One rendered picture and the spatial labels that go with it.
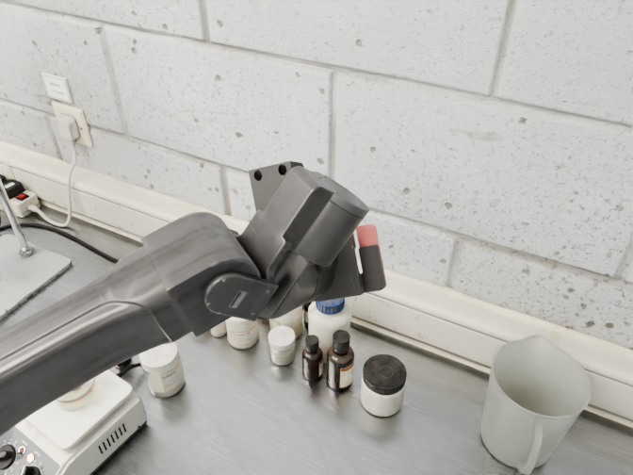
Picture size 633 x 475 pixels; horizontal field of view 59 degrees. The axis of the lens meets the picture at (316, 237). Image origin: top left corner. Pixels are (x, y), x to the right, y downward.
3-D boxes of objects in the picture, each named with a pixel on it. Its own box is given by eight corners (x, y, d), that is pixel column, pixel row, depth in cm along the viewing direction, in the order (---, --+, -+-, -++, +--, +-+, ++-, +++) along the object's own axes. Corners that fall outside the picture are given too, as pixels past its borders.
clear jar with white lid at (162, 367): (140, 388, 91) (130, 357, 86) (165, 363, 95) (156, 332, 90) (168, 404, 88) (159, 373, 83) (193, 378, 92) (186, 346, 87)
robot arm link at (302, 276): (292, 222, 52) (261, 226, 45) (339, 260, 51) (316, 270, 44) (252, 281, 53) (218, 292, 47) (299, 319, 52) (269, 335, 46)
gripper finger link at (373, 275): (329, 231, 66) (302, 237, 57) (388, 220, 64) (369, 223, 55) (340, 287, 66) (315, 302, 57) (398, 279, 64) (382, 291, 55)
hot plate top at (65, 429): (66, 454, 73) (64, 450, 73) (12, 410, 79) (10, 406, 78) (137, 391, 81) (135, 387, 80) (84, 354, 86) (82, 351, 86)
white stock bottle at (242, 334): (221, 336, 99) (215, 297, 93) (247, 321, 102) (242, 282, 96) (239, 355, 96) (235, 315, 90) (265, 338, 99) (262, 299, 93)
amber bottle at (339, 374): (322, 386, 91) (322, 342, 84) (331, 366, 94) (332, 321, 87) (348, 394, 90) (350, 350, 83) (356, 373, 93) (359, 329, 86)
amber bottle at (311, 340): (306, 384, 92) (305, 350, 86) (299, 368, 94) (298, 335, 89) (326, 377, 93) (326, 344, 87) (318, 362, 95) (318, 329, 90)
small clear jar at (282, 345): (269, 345, 98) (267, 325, 94) (296, 345, 98) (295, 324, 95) (268, 367, 94) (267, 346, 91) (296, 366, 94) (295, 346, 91)
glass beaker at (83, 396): (73, 372, 83) (56, 334, 78) (109, 384, 81) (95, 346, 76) (40, 410, 78) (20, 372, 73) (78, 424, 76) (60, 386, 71)
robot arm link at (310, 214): (333, 175, 51) (233, 123, 43) (388, 225, 45) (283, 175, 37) (267, 274, 54) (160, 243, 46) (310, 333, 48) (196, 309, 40)
